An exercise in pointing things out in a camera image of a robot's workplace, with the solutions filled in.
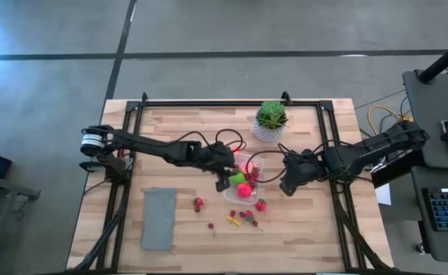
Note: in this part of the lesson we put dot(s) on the clear plastic tub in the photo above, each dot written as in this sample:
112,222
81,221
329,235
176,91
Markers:
229,195

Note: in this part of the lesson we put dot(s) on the green toy lime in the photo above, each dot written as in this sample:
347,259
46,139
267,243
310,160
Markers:
238,178

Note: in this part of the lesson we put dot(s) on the toy peach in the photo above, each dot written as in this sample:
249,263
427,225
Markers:
246,167

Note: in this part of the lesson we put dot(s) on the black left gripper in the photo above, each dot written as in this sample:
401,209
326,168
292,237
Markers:
216,160

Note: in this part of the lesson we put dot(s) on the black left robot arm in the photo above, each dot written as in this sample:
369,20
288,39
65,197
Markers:
151,147

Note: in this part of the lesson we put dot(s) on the grey metal stand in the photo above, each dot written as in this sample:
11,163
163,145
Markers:
17,190

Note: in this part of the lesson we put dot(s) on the black aluminium rig frame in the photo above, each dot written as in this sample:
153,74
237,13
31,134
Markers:
208,103

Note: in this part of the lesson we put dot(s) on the small yellow toy banana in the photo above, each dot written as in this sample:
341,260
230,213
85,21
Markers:
233,221

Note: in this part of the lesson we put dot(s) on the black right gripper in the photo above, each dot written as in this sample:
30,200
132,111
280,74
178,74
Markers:
307,168

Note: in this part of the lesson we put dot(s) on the black pole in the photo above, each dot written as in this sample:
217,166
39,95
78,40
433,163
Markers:
441,61

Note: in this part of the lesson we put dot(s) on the grey cloth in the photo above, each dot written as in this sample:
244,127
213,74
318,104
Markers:
158,217

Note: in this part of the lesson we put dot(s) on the large red toy fruit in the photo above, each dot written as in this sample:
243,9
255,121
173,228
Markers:
244,190

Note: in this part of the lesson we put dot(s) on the white paper sheet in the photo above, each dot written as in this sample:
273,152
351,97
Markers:
384,195

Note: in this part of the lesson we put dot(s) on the black bar under desk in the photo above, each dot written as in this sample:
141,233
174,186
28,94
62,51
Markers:
395,173

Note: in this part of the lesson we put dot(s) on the succulent in patterned grey pot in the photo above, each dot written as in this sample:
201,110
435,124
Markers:
271,114

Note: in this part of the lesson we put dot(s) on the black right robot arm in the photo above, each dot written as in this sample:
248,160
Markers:
380,147

